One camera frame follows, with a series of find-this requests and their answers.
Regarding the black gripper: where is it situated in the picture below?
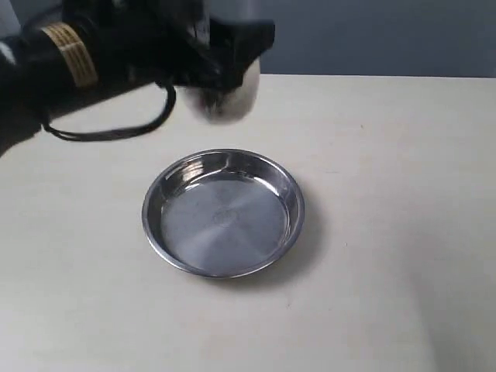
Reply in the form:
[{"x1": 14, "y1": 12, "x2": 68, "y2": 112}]
[{"x1": 62, "y1": 1, "x2": 275, "y2": 91}]

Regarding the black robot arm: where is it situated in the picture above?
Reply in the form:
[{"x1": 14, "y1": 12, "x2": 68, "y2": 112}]
[{"x1": 1, "y1": 1, "x2": 276, "y2": 151}]

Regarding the round stainless steel plate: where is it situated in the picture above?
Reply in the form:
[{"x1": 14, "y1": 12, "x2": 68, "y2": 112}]
[{"x1": 141, "y1": 149, "x2": 305, "y2": 279}]

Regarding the clear plastic shaker bottle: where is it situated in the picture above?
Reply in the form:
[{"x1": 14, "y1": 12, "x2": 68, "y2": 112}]
[{"x1": 181, "y1": 1, "x2": 260, "y2": 124}]

